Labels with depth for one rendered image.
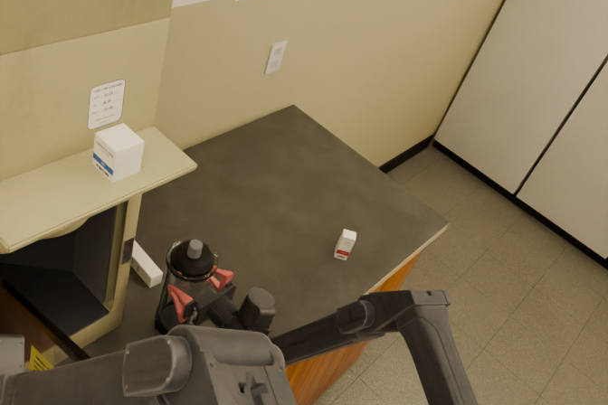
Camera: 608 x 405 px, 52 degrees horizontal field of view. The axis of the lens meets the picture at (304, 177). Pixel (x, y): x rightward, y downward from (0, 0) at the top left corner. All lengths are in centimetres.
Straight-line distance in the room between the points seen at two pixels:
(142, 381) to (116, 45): 55
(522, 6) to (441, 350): 294
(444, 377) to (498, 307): 248
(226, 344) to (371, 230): 143
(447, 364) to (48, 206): 58
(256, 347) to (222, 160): 146
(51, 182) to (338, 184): 120
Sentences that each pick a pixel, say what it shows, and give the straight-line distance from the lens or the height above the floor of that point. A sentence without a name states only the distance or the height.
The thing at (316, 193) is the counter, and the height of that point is 94.
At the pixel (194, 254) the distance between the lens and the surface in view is 131.
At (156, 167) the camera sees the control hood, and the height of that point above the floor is 151.
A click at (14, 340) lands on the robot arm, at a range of 91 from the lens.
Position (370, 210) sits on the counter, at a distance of 196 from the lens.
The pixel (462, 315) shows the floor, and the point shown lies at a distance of 321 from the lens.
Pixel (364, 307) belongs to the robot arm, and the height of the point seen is 148.
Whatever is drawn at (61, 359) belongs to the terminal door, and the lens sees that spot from 97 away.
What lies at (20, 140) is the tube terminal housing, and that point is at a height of 157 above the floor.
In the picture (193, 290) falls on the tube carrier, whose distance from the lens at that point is 135.
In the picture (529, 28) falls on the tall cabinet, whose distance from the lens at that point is 369.
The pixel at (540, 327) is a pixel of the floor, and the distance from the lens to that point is 343.
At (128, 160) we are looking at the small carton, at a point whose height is 154.
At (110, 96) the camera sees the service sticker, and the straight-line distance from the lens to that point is 98.
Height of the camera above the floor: 217
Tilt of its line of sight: 38 degrees down
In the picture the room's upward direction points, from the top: 21 degrees clockwise
